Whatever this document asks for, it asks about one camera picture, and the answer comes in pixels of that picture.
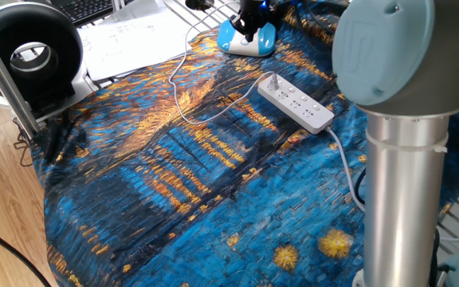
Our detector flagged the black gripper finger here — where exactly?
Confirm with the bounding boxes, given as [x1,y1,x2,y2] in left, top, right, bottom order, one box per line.
[245,22,264,44]
[229,14,251,36]

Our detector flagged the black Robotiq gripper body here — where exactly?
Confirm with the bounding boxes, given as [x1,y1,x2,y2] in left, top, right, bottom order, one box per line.
[238,0,273,26]

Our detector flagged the thin white lamp power cord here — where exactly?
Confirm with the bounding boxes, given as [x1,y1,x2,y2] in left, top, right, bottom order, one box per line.
[167,1,283,126]

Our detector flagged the white power strip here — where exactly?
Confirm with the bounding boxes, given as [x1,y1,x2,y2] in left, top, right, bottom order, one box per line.
[257,73,335,136]

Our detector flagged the blue and white desk lamp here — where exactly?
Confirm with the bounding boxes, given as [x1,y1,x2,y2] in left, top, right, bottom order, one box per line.
[216,18,277,58]

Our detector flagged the black round object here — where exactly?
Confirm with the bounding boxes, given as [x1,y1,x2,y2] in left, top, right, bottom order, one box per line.
[184,0,215,11]

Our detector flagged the white paper sheets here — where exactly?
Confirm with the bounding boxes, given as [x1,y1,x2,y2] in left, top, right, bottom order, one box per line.
[76,0,194,82]

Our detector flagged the black computer keyboard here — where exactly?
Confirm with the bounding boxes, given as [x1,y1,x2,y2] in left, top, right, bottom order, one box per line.
[49,0,116,26]

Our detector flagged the starry night painting tablecloth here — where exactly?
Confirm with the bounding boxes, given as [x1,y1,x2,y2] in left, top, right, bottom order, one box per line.
[29,0,459,287]

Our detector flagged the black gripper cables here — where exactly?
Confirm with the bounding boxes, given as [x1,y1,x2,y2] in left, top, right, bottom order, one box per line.
[271,0,348,53]

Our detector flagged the thick white power strip cable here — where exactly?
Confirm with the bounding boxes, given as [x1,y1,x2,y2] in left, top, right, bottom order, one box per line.
[324,126,459,243]

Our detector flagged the black round duct fan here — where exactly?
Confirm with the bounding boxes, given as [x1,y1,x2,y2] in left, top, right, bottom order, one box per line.
[0,2,84,109]

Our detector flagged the aluminium profile post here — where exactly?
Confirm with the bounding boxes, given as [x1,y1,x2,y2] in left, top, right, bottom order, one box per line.
[0,15,41,140]

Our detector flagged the thin black hanging wire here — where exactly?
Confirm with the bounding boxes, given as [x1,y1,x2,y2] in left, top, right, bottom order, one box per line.
[13,119,35,167]

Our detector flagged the black floor cable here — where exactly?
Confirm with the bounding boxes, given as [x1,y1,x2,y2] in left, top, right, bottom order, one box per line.
[0,214,52,287]

